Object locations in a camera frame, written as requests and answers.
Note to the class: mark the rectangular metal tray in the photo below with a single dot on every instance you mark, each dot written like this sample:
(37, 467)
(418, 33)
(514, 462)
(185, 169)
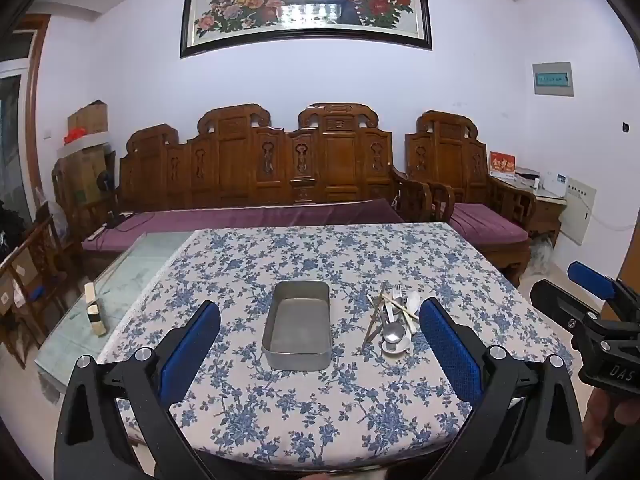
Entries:
(297, 320)

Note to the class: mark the white box with blue label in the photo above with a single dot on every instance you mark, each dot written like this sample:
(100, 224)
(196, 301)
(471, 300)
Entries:
(557, 181)

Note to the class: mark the wall electrical panel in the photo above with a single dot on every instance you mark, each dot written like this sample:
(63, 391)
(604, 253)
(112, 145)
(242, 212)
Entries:
(552, 79)

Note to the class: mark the framed peacock flower painting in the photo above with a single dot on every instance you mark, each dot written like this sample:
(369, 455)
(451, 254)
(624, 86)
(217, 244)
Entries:
(305, 0)

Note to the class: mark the white plastic fork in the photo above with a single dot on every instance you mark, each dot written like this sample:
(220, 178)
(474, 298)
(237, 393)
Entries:
(397, 291)

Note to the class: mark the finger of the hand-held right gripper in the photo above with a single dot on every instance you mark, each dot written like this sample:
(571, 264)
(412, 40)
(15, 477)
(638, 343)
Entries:
(555, 300)
(590, 277)

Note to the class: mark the white plastic bag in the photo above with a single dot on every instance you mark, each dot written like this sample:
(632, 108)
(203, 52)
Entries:
(542, 255)

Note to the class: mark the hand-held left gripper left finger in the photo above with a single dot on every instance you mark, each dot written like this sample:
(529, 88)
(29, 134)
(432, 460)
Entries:
(192, 355)

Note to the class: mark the blue floral tablecloth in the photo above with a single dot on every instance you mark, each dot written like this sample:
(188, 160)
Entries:
(310, 260)

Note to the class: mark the carved wooden sofa bench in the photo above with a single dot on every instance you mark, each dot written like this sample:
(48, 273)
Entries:
(240, 160)

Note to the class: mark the red plastic bag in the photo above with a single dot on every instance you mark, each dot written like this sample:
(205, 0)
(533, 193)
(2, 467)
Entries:
(75, 135)

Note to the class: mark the light bamboo chopstick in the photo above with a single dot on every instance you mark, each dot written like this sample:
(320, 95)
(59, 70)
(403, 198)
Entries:
(400, 308)
(406, 317)

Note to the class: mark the brown wooden chopstick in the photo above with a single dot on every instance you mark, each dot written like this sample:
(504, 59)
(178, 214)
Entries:
(374, 315)
(371, 327)

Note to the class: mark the metal spoon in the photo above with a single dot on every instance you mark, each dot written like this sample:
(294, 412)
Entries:
(393, 331)

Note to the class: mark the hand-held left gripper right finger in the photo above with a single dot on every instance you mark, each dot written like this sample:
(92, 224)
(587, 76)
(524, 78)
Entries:
(450, 350)

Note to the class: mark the white ceramic spoon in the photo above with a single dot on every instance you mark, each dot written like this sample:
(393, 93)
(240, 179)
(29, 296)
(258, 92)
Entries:
(396, 347)

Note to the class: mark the wooden side table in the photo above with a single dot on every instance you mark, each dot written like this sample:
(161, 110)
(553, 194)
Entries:
(547, 210)

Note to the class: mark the large cardboard box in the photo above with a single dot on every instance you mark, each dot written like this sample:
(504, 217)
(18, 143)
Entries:
(82, 180)

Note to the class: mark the person's right hand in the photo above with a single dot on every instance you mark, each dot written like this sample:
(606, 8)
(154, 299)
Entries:
(600, 425)

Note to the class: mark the white plastic spoon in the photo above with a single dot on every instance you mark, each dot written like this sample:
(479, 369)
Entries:
(413, 301)

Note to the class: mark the wooden door frame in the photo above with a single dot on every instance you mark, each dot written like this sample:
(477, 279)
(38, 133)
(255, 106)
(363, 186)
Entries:
(35, 110)

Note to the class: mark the wooden side chair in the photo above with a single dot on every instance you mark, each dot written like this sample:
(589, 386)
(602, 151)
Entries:
(30, 270)

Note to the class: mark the small cardboard box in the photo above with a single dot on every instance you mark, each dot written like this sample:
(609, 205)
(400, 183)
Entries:
(89, 117)

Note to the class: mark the purple armchair cushion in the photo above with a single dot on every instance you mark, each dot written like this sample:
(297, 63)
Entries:
(487, 222)

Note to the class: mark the carved wooden armchair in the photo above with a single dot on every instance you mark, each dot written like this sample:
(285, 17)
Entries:
(450, 150)

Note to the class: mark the white wall cabinet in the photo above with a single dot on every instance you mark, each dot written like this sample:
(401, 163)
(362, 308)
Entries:
(580, 210)

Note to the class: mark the metal fork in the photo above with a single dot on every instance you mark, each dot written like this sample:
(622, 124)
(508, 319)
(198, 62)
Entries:
(389, 312)

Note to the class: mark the red desk calendar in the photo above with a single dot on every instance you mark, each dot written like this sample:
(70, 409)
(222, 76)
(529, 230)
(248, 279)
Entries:
(502, 164)

